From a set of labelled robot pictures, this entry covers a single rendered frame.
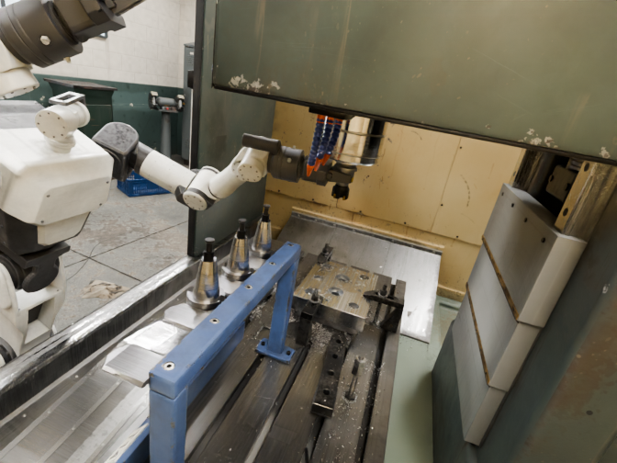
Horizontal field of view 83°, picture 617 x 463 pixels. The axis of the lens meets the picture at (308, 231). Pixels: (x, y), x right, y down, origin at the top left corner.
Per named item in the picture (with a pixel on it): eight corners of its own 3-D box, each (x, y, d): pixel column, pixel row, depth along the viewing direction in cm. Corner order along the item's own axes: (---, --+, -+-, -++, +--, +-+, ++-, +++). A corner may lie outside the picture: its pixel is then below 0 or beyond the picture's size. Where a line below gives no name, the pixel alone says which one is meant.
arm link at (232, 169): (269, 168, 91) (241, 188, 100) (279, 146, 96) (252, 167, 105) (250, 152, 88) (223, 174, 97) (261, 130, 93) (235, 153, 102)
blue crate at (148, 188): (128, 197, 420) (127, 180, 411) (115, 187, 445) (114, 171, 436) (176, 193, 464) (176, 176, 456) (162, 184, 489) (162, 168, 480)
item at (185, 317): (155, 321, 54) (155, 316, 53) (177, 303, 58) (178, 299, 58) (195, 335, 52) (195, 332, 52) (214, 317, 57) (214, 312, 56)
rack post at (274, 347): (254, 351, 94) (267, 254, 83) (263, 339, 99) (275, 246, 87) (288, 364, 92) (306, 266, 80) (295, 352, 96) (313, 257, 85)
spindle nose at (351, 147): (381, 170, 82) (394, 117, 77) (314, 157, 82) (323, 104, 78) (375, 158, 96) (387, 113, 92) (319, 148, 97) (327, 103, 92)
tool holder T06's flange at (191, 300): (212, 321, 57) (213, 308, 56) (179, 310, 58) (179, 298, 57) (229, 301, 63) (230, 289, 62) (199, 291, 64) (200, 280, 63)
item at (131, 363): (94, 368, 44) (94, 364, 43) (127, 343, 48) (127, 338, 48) (140, 389, 42) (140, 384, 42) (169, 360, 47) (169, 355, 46)
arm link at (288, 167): (330, 157, 84) (282, 147, 85) (322, 195, 87) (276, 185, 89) (335, 150, 95) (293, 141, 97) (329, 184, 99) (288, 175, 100)
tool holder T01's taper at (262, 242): (263, 254, 76) (267, 225, 74) (247, 246, 78) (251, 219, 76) (274, 247, 80) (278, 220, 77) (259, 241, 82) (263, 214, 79)
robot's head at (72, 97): (47, 131, 80) (41, 97, 76) (66, 121, 87) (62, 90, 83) (76, 137, 81) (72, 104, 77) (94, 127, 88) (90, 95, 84)
